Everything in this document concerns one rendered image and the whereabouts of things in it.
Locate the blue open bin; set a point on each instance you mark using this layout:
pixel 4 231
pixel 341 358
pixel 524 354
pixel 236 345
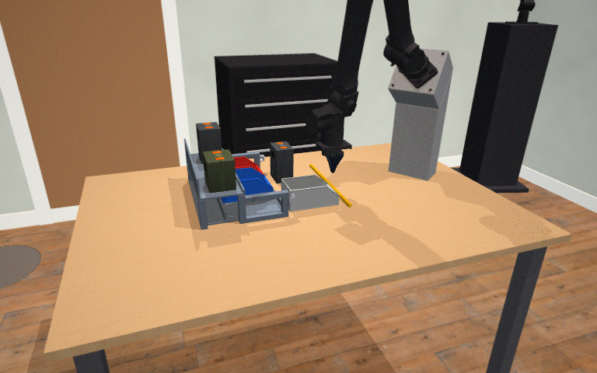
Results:
pixel 252 181

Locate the olive green case with orange latches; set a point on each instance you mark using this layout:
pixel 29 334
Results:
pixel 219 170

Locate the yellow bar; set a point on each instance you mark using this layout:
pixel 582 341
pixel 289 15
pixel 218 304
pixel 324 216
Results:
pixel 323 178

